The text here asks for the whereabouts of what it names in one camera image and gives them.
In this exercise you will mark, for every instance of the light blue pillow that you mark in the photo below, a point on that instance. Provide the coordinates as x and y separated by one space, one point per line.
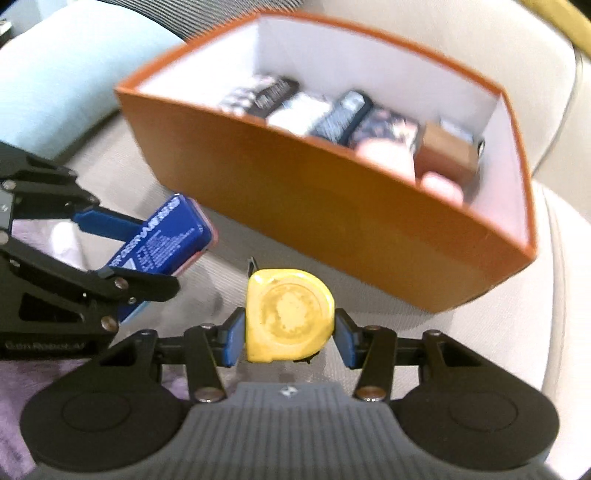
69 78

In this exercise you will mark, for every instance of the white printed tube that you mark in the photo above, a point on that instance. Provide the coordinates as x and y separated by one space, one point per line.
300 113

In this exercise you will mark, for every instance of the dark patterned box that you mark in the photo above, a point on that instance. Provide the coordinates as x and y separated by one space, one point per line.
385 127

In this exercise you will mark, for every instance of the silver cube box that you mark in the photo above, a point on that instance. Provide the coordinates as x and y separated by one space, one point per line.
457 128

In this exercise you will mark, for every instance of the pink pump bottle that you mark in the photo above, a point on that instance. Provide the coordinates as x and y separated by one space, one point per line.
385 159

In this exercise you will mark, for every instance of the dark blue case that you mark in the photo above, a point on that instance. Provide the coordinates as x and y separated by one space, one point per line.
344 115

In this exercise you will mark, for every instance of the small brown cardboard box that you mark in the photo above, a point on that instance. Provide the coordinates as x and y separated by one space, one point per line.
445 152

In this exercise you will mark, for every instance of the beige sofa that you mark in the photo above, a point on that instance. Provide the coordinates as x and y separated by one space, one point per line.
554 300

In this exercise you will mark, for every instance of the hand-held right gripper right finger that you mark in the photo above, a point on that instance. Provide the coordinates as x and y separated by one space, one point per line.
347 339

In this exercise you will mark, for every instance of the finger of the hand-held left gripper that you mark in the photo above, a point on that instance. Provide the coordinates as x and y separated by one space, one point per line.
104 224
134 286

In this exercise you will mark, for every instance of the yellow tape measure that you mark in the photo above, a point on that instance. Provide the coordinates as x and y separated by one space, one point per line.
288 314

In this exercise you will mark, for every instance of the pink cup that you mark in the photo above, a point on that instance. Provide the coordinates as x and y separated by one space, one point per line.
441 187

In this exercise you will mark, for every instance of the plaid glasses case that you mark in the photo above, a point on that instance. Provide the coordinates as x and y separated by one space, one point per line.
261 97

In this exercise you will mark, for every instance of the orange cardboard box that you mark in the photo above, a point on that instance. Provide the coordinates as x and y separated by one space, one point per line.
332 221

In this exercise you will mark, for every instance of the blue tin case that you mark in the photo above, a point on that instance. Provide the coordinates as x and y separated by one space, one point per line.
161 237

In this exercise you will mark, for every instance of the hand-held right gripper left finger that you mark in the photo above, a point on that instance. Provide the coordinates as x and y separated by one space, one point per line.
233 339

